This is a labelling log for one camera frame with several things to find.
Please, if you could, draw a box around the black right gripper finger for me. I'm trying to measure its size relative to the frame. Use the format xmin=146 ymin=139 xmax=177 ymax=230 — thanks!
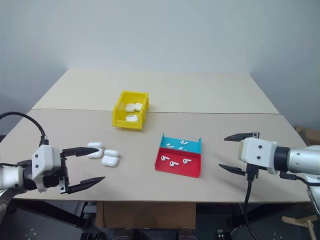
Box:
xmin=218 ymin=163 xmax=248 ymax=176
xmin=224 ymin=131 xmax=260 ymax=143

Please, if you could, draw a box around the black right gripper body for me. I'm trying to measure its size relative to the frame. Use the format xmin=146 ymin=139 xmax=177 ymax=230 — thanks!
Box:
xmin=245 ymin=163 xmax=259 ymax=177

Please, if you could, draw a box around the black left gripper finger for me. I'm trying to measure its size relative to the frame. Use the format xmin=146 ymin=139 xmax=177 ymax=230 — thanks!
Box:
xmin=66 ymin=176 xmax=107 ymax=195
xmin=62 ymin=146 xmax=100 ymax=158

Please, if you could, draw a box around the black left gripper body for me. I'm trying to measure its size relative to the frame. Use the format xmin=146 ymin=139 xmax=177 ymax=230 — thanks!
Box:
xmin=42 ymin=149 xmax=71 ymax=195

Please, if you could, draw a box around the yellow plastic bin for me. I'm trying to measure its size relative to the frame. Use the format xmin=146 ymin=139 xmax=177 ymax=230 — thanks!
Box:
xmin=111 ymin=90 xmax=150 ymax=132

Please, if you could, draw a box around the open brown cardboard box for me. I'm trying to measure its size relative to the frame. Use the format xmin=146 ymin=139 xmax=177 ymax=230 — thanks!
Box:
xmin=295 ymin=124 xmax=320 ymax=146

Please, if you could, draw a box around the brown cardboard box under table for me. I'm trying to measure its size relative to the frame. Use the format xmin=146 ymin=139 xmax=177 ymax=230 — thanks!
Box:
xmin=95 ymin=201 xmax=197 ymax=230

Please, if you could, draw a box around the black table leg brace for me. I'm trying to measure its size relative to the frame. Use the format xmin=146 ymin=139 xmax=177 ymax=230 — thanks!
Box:
xmin=13 ymin=199 xmax=97 ymax=230

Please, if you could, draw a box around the blue plastic tray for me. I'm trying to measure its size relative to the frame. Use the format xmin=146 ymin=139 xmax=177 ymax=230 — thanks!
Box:
xmin=159 ymin=132 xmax=203 ymax=154

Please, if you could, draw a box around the red plastic tray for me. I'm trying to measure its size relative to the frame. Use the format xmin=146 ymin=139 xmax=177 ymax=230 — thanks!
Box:
xmin=154 ymin=146 xmax=203 ymax=179

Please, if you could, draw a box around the dark rounded shape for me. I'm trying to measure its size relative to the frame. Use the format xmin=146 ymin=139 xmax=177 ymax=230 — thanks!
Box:
xmin=178 ymin=226 xmax=199 ymax=240

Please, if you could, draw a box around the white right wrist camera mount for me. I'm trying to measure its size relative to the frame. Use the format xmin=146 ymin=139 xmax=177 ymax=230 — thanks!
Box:
xmin=237 ymin=137 xmax=280 ymax=175

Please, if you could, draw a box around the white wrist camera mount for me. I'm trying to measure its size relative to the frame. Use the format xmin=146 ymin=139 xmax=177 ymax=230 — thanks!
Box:
xmin=237 ymin=137 xmax=280 ymax=175
xmin=31 ymin=144 xmax=63 ymax=193

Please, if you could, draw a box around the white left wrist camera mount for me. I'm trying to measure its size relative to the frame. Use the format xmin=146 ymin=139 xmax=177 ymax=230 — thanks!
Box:
xmin=31 ymin=144 xmax=63 ymax=193

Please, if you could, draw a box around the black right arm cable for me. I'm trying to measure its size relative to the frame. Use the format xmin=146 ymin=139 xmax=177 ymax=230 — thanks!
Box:
xmin=243 ymin=172 xmax=266 ymax=240

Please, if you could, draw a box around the light wooden frame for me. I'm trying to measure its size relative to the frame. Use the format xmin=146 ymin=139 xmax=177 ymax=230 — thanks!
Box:
xmin=280 ymin=214 xmax=320 ymax=240

